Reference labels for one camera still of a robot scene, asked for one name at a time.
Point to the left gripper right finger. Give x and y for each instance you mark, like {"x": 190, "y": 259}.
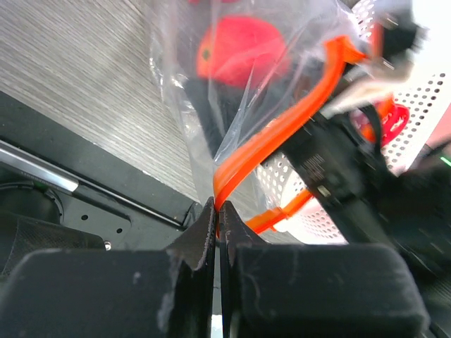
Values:
{"x": 233, "y": 234}

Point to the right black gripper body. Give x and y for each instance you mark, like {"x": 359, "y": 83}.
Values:
{"x": 349, "y": 177}

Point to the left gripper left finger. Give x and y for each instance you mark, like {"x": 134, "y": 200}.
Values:
{"x": 186, "y": 309}

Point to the clear zip top bag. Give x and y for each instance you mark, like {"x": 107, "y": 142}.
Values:
{"x": 230, "y": 131}

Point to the red fake apple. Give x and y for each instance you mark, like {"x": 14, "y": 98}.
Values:
{"x": 241, "y": 51}

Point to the white perforated plastic basket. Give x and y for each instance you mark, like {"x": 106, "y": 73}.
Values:
{"x": 419, "y": 109}

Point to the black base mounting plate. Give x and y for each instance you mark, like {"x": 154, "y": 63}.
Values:
{"x": 158, "y": 214}

